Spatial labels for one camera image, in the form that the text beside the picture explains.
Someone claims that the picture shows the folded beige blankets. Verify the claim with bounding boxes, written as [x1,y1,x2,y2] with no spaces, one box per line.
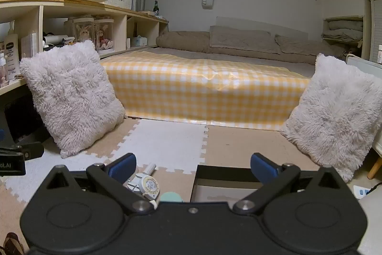
[322,20,363,42]

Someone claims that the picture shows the brown striped cloth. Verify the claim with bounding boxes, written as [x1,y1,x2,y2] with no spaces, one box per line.
[0,232,25,255]

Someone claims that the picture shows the white plastic tool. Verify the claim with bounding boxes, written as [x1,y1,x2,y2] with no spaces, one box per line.
[126,173,144,193]

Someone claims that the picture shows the white power strip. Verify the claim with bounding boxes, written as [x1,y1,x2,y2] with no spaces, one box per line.
[353,184,371,200]

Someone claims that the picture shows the white paper roll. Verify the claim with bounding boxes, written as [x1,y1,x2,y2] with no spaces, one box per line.
[43,34,74,49]

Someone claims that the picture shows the yellow checked blanket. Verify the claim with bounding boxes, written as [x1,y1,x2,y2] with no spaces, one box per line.
[100,50,311,132]

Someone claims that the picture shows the clear jar with doll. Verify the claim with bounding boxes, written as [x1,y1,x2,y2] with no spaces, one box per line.
[72,18,96,48]
[95,19,115,51]

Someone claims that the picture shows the white lotion bottle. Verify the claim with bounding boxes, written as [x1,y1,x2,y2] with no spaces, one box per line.
[3,20,21,81]

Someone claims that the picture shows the white tissue box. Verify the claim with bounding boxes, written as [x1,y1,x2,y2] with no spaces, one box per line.
[130,36,148,47]

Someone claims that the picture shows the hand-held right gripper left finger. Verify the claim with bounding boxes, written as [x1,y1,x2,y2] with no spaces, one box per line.
[45,153,153,215]

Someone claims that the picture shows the wooden shelf unit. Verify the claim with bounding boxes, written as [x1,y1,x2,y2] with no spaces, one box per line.
[0,0,169,98]

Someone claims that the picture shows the dark clothes pile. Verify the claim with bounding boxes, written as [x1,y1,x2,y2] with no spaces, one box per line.
[343,43,363,59]

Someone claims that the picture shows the beige rolled duvet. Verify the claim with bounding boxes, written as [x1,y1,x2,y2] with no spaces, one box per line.
[156,31,211,54]

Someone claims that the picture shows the black storage box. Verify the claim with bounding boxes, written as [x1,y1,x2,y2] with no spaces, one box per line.
[190,165,323,203]

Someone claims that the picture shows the white upright box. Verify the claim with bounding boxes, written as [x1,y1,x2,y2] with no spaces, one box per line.
[20,33,38,60]

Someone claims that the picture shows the fluffy white cushion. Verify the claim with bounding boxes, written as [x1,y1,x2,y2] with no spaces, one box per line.
[19,40,126,159]
[280,53,382,183]

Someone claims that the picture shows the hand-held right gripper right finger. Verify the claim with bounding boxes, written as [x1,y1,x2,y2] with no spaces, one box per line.
[233,153,344,215]

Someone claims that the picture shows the mint round lid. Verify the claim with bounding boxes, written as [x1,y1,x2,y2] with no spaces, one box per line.
[160,192,183,203]

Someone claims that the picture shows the white window blind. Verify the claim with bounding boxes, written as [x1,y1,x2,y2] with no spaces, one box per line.
[362,0,382,62]

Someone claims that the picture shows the white foam puzzle mat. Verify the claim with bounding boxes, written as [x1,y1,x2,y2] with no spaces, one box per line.
[114,119,208,175]
[4,150,114,203]

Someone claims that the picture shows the white round gadget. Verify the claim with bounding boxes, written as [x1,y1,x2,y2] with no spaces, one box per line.
[140,176,161,195]

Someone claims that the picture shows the wooden wall shelf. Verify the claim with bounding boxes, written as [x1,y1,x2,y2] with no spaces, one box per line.
[322,16,364,50]

